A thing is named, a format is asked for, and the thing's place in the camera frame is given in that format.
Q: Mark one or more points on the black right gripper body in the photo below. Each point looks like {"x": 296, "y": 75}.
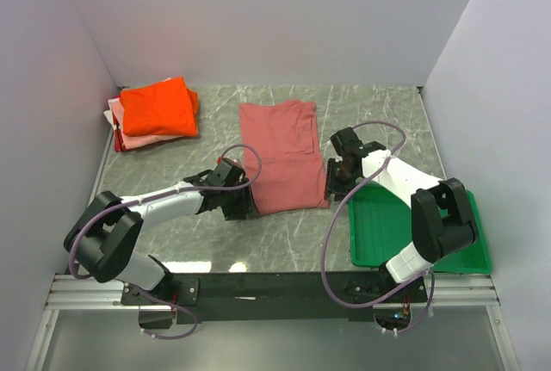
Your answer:
{"x": 343, "y": 182}

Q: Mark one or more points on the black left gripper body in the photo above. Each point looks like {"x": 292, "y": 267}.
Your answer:
{"x": 237, "y": 201}

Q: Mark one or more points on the dusty pink t shirt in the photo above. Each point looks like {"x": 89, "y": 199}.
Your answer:
{"x": 287, "y": 156}

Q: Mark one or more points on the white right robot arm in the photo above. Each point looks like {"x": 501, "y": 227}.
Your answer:
{"x": 442, "y": 217}

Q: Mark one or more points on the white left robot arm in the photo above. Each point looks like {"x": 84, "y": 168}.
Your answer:
{"x": 104, "y": 237}

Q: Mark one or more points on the green plastic tray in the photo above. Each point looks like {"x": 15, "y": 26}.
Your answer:
{"x": 380, "y": 226}

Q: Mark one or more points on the folded orange t shirt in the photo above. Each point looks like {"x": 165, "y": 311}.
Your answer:
{"x": 167, "y": 108}

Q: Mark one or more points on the folded pale pink shirt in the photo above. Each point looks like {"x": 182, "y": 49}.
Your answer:
{"x": 115, "y": 114}

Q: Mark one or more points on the folded red shirt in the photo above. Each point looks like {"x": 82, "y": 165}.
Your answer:
{"x": 118, "y": 142}

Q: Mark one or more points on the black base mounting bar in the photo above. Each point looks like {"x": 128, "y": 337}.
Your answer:
{"x": 202, "y": 297}

